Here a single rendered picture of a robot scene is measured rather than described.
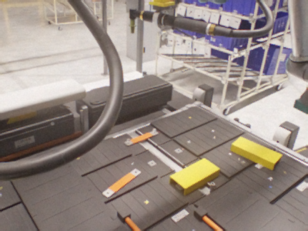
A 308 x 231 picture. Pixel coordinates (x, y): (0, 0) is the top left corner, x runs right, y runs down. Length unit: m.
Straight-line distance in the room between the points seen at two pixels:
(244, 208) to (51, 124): 0.69
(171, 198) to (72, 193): 0.29
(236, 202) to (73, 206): 0.47
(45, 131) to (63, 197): 0.30
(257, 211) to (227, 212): 0.09
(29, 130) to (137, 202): 0.46
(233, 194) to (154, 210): 0.25
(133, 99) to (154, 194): 0.49
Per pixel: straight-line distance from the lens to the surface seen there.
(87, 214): 0.89
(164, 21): 1.34
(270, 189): 1.07
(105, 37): 0.64
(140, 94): 1.32
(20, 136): 1.13
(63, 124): 1.17
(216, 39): 3.50
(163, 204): 0.93
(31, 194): 0.98
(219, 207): 0.94
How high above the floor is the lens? 1.66
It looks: 28 degrees down
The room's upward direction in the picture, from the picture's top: 3 degrees clockwise
